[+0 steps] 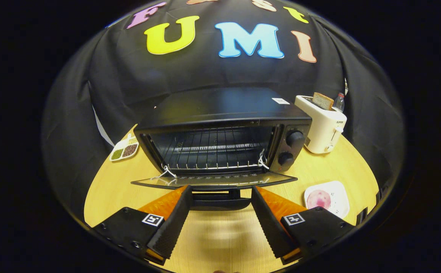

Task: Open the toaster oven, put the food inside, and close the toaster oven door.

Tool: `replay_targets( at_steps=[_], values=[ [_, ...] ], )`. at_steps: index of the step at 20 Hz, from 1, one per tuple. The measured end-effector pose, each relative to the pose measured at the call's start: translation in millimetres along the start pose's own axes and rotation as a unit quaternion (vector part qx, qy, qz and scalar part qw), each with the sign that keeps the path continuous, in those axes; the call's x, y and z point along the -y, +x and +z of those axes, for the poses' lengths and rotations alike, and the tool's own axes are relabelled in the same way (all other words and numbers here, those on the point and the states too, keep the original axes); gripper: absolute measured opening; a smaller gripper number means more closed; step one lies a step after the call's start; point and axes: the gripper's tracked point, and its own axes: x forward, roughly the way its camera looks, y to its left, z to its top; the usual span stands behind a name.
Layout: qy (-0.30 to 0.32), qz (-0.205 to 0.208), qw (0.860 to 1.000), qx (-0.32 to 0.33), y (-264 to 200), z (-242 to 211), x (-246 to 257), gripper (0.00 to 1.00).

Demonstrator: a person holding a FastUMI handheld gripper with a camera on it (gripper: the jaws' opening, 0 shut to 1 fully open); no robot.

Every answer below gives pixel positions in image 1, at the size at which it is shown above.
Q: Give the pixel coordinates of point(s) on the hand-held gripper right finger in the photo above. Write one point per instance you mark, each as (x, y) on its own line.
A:
(268, 223)

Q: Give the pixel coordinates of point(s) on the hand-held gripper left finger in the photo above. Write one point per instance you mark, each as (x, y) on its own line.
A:
(173, 227)

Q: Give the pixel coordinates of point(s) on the pink ham slice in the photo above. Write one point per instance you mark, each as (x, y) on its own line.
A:
(319, 199)

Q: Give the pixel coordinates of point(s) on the white square plate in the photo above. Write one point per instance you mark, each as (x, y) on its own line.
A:
(337, 201)

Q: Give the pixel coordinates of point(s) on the black toaster oven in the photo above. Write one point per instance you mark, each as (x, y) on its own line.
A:
(224, 104)

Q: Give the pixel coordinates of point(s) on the white pop-up toaster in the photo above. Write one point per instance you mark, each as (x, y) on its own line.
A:
(323, 129)

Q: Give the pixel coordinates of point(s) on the white divided bean tray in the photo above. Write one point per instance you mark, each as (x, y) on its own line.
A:
(123, 149)

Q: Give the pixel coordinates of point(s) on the black table clamp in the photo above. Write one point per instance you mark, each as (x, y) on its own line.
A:
(361, 216)
(378, 195)

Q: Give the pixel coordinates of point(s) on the brown bread slice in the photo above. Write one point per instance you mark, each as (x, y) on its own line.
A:
(323, 101)

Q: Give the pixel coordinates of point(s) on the red label plastic bottle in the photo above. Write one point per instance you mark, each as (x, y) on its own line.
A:
(340, 103)

